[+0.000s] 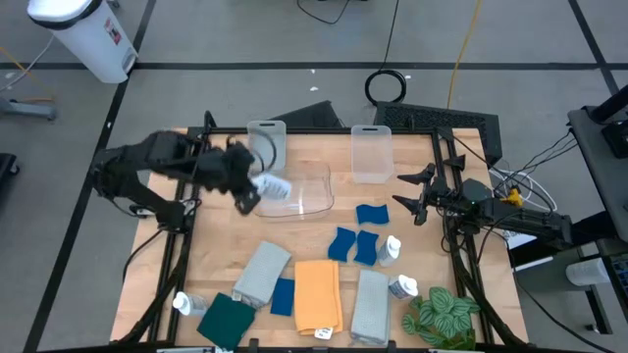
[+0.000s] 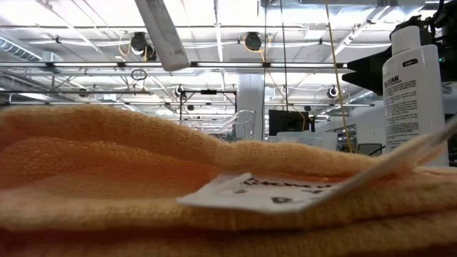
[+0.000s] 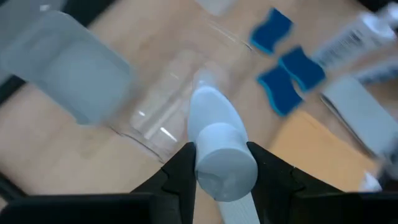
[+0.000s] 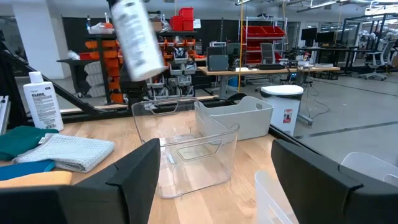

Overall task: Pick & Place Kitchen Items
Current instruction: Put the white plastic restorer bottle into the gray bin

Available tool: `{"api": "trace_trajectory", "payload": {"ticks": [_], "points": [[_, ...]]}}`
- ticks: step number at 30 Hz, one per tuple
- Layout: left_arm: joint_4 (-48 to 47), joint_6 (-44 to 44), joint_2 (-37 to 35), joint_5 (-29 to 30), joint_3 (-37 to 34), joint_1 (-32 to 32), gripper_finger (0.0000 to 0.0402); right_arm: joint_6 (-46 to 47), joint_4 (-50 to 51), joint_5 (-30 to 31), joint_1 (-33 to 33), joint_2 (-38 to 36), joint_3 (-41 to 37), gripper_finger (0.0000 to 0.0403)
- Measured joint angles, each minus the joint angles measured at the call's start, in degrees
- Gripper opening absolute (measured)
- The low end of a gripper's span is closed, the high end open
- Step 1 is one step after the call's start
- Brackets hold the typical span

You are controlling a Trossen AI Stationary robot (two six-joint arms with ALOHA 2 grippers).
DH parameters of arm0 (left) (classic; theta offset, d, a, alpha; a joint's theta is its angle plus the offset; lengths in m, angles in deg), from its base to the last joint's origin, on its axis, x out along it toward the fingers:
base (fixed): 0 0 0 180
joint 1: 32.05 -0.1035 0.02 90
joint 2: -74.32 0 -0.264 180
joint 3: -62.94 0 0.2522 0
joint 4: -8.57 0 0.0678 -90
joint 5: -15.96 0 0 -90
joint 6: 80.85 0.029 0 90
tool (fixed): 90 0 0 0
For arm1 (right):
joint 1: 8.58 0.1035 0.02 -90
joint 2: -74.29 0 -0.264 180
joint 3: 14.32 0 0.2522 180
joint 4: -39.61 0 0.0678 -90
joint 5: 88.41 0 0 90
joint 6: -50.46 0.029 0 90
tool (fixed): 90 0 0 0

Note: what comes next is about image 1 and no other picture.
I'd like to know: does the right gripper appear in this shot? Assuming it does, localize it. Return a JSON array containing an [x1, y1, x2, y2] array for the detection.
[[391, 163, 460, 227]]

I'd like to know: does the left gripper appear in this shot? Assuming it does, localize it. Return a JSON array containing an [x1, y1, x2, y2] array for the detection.
[[208, 138, 262, 217]]

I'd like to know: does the clear plastic storage bin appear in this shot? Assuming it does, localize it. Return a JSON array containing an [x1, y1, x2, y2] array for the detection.
[[252, 161, 336, 220]]

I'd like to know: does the grey waffle towel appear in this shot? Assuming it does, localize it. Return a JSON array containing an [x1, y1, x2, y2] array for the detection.
[[349, 268, 393, 347], [231, 239, 293, 310]]

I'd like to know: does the dark blue cloth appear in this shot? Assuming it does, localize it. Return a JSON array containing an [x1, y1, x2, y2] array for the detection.
[[269, 277, 296, 318]]

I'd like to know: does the orange towel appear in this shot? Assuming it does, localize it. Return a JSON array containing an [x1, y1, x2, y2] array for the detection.
[[292, 259, 344, 337]]

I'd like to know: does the dark green cloth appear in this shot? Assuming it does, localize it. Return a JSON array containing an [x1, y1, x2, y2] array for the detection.
[[196, 292, 257, 352]]

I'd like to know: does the black computer tower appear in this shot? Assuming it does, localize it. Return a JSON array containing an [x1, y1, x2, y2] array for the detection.
[[269, 100, 344, 129]]

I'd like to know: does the white paper sheet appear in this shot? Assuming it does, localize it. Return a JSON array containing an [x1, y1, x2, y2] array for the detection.
[[502, 229, 539, 251]]

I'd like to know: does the green striped-leaf plant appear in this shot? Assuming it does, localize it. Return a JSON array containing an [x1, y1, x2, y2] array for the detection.
[[400, 286, 482, 352]]

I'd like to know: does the black workstation desk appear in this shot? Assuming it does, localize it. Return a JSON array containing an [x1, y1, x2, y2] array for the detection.
[[507, 210, 628, 339]]

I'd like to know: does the grey side table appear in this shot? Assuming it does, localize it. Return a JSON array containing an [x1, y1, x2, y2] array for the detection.
[[567, 105, 628, 244]]

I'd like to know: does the white plastic roll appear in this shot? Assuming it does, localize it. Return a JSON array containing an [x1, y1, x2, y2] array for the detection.
[[564, 258, 612, 287]]

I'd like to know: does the white pedal trash bin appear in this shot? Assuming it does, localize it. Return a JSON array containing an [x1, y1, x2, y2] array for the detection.
[[26, 0, 139, 84]]

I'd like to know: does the black device box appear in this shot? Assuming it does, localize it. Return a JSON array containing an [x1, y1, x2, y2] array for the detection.
[[586, 83, 628, 159]]

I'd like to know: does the grey floor stand base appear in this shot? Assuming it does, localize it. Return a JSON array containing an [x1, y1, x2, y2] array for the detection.
[[0, 97, 58, 122]]

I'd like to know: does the black floor object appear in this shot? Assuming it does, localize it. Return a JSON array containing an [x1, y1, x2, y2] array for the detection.
[[0, 152, 21, 197]]

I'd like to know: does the frosted plastic handled bin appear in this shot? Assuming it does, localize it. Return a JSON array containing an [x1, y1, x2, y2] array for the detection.
[[246, 120, 288, 173], [350, 125, 395, 185]]

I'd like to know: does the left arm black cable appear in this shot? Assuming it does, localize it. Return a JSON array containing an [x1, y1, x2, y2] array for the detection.
[[244, 127, 279, 173]]

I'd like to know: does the black power cable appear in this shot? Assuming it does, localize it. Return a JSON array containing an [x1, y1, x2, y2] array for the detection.
[[121, 227, 166, 283]]

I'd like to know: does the black hanging cable with coil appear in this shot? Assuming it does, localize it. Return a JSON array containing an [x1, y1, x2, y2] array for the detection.
[[364, 0, 408, 107]]

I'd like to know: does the yellow hanging cable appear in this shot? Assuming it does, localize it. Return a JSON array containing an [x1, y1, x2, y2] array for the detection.
[[445, 0, 485, 110]]

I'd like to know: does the black floor cable loop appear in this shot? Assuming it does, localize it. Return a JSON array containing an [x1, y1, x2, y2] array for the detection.
[[296, 0, 350, 25]]

